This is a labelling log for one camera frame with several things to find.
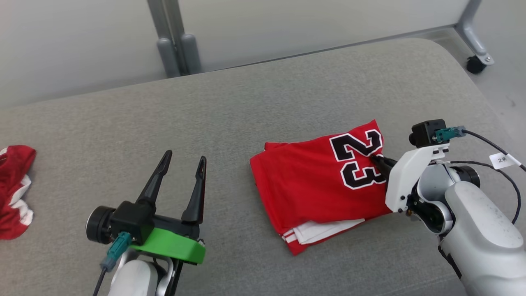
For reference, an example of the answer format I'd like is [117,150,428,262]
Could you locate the red white shorts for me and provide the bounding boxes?
[0,145,37,241]

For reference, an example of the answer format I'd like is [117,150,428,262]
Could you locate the teal plug left camera cable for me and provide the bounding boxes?
[92,231,133,296]

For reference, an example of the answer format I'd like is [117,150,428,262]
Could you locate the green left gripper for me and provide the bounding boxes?
[131,150,207,265]

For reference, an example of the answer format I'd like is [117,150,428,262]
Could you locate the grey metal partition leg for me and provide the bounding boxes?
[455,0,495,65]

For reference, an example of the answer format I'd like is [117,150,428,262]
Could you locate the red white number jersey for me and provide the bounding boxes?
[249,119,393,256]

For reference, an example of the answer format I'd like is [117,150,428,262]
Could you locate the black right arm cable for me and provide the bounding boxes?
[436,160,522,226]

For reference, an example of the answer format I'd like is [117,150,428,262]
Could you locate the grey partition post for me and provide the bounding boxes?
[147,0,181,79]
[164,0,203,75]

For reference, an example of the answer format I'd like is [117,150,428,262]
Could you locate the white cable tag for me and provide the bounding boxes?
[489,153,521,170]

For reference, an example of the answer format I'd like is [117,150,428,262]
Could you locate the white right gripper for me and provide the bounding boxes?
[370,142,450,213]

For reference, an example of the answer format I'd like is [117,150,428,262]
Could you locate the black caster wheel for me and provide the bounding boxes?
[466,55,487,75]

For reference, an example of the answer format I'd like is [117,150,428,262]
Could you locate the white partition panel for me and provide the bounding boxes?
[178,0,471,73]
[0,0,167,110]

